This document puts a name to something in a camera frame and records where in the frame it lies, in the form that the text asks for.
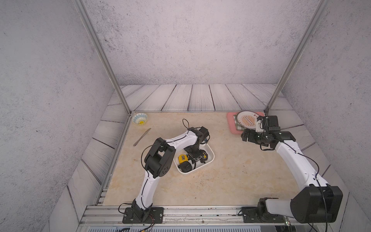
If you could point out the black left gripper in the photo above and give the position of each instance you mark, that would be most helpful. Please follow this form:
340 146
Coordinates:
198 156

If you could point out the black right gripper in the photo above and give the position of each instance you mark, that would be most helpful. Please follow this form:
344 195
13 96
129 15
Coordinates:
250 138

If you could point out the black yellow tape measure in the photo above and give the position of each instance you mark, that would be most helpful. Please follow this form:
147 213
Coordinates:
204 157

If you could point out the white plastic storage box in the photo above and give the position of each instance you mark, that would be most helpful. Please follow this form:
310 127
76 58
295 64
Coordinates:
196 165

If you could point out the large black tape measure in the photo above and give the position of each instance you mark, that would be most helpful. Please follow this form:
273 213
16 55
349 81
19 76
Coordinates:
185 167

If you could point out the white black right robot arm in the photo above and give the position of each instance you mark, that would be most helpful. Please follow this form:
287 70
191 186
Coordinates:
317 200

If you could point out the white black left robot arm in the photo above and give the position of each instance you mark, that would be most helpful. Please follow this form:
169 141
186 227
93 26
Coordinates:
159 159

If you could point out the green checked cloth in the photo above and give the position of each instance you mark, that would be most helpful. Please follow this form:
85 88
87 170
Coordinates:
238 126

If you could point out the white orange patterned plate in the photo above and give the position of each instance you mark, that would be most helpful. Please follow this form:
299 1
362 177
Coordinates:
247 119

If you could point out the pink tray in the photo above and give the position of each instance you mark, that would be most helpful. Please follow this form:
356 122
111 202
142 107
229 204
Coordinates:
231 123

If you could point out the slim metal knife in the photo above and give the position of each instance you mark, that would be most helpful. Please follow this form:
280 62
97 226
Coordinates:
142 136

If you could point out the patterned ceramic bowl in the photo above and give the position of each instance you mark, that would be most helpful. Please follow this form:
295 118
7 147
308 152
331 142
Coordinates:
140 118

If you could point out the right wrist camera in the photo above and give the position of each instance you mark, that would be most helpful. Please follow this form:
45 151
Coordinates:
259 127

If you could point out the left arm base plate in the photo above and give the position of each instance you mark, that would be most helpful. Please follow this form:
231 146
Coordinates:
153 215

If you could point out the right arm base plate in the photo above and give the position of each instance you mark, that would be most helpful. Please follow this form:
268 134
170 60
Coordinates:
255 215

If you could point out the aluminium front rail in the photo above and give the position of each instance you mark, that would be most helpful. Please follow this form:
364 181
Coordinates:
190 219

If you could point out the right aluminium frame post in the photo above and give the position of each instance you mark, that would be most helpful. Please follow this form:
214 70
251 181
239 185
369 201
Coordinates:
309 31

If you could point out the aluminium frame post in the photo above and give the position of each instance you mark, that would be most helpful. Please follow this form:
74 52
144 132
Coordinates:
309 31
79 5

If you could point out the left aluminium frame post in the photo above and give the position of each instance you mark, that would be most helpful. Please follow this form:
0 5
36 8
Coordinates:
79 5

